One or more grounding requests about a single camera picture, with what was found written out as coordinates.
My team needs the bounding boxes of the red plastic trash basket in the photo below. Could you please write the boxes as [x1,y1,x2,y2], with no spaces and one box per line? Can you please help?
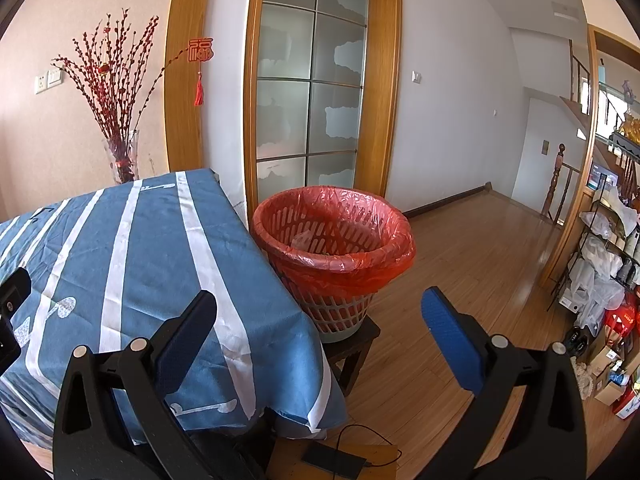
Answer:
[252,188,411,345]

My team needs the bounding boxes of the blue striped tablecloth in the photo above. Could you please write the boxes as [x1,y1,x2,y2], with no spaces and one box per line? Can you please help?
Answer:
[1,169,347,448]

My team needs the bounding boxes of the metal storage shelf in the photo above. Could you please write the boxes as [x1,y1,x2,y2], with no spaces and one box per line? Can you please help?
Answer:
[546,129,640,321]

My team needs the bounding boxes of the glass vase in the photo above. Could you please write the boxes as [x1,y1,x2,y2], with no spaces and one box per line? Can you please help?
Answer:
[103,130,139,184]

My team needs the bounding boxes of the wooden stool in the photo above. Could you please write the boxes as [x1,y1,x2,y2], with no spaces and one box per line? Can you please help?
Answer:
[323,315,381,396]

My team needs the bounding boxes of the red berry branches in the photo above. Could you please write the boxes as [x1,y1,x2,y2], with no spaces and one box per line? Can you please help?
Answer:
[51,8,194,146]

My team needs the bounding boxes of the wooden stair railing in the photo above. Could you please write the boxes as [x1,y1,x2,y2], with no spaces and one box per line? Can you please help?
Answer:
[540,143,582,226]

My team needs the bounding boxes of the red chinese knot ornament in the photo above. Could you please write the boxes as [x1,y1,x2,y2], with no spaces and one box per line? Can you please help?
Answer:
[188,37,215,106]

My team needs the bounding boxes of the frosted glass door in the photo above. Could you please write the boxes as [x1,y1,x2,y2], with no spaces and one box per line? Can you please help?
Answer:
[256,0,369,200]

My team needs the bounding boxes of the wall socket and switch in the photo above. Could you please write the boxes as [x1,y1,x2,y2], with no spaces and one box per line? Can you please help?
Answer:
[34,67,63,94]

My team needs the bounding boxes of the white light switch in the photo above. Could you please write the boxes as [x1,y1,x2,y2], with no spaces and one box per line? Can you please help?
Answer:
[411,70,422,84]

